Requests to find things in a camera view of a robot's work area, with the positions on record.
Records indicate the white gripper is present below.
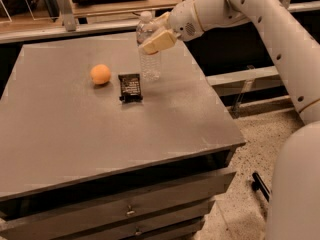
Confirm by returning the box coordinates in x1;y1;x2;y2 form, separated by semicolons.
139;0;204;55

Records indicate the clear plastic water bottle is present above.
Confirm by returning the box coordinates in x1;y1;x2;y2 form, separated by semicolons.
136;11;161;81

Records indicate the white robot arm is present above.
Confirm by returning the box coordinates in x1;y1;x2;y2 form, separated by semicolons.
139;0;320;240

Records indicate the black snack packet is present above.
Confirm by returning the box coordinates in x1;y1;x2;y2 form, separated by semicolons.
118;74;143;103

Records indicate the orange fruit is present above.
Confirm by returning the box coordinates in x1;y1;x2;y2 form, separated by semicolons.
90;64;111;85

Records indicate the clear acrylic stand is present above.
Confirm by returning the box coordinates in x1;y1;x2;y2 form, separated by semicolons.
0;0;59;22

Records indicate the grey drawer cabinet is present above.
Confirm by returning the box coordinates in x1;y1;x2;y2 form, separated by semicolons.
0;33;244;224

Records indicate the black bar on floor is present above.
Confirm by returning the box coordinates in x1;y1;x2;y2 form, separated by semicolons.
251;172;270;201

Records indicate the lower drawer with knob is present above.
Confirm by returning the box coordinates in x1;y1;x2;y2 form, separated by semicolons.
63;197;216;240

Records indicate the drawer with knob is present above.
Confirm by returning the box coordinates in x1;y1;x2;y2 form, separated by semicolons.
63;197;216;240
0;168;235;240

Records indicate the top drawer with knob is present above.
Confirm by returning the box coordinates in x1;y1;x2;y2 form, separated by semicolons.
0;168;235;240

